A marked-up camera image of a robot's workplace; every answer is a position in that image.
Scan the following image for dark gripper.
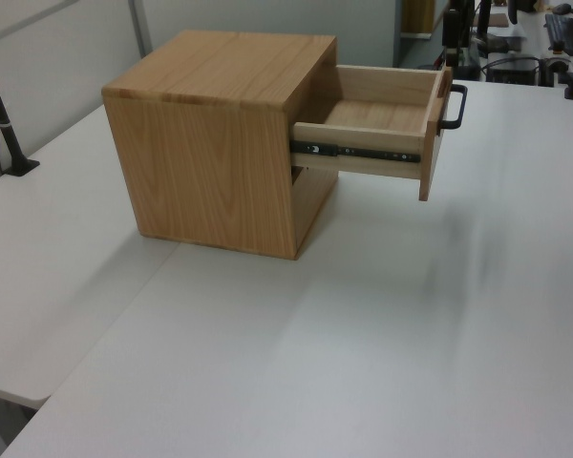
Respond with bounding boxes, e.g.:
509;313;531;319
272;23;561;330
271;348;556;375
442;8;463;68

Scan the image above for light wooden drawer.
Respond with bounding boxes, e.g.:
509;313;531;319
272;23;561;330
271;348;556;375
292;64;455;202

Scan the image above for dark background pole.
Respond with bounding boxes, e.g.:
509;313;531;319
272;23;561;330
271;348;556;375
476;0;494;39

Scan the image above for wooden background cabinet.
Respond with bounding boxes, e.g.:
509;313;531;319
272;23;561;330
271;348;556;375
399;0;435;35

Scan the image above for black computer box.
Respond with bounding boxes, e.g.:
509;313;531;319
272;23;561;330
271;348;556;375
485;55;541;85

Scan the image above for black keyboard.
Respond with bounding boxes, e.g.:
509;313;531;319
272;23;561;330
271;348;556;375
543;12;573;56

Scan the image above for wooden cabinet box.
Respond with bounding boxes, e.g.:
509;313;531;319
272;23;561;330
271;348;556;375
102;30;339;261

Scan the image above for white partition panel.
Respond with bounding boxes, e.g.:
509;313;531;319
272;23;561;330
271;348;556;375
0;0;188;191

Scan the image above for black drawer handle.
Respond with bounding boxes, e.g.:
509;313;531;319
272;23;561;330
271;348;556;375
436;84;469;131

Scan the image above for black metal drawer slide rail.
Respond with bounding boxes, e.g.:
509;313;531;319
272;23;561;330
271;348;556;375
290;139;422;164

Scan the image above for black camera stand pole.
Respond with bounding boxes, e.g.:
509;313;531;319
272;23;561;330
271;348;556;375
0;40;42;178

